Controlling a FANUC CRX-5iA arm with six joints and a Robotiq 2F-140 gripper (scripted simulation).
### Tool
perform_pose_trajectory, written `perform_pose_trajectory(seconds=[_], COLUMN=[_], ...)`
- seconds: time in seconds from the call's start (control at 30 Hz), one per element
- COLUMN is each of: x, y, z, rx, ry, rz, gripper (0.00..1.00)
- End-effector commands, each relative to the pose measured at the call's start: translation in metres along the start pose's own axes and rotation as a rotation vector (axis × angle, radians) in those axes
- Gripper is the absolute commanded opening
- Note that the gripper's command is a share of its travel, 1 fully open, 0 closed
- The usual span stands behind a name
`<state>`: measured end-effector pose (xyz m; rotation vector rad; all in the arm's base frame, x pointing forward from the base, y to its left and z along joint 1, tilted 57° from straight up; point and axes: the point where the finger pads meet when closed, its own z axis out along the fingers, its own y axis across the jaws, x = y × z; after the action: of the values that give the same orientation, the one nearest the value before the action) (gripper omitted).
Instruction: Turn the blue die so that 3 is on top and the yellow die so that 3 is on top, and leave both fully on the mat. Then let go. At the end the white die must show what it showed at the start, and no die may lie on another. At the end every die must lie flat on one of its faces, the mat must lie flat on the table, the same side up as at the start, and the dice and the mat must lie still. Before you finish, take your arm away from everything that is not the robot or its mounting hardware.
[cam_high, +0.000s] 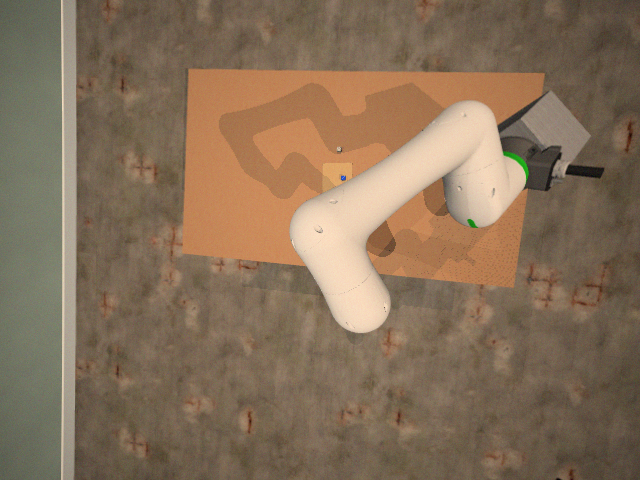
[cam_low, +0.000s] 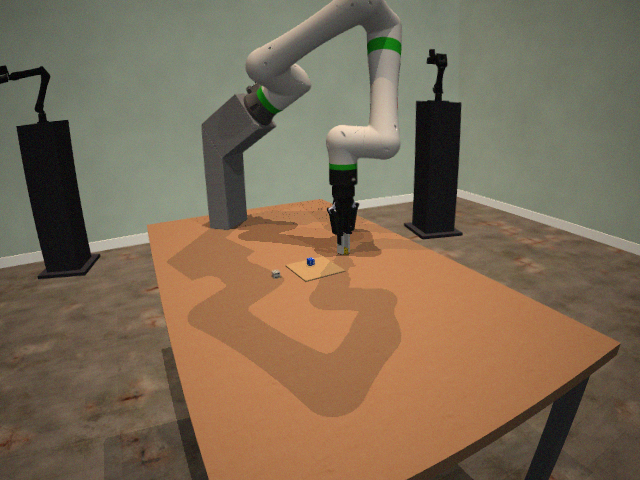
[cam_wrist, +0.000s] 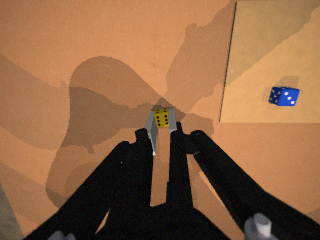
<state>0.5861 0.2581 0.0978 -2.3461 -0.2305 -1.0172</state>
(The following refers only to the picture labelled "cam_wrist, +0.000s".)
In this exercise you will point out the blue die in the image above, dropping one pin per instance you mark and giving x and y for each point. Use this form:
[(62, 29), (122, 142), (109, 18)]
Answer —
[(284, 96)]

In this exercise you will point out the yellow die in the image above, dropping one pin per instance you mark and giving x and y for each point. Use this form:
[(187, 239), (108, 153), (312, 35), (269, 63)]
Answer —
[(161, 117)]

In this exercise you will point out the tan square mat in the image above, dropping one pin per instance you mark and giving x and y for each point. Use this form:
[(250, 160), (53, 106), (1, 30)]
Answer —
[(274, 43)]

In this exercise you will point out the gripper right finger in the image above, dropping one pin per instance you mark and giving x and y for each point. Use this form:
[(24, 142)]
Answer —
[(258, 214)]

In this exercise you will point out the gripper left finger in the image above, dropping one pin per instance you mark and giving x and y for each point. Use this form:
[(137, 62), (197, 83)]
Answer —
[(81, 215)]

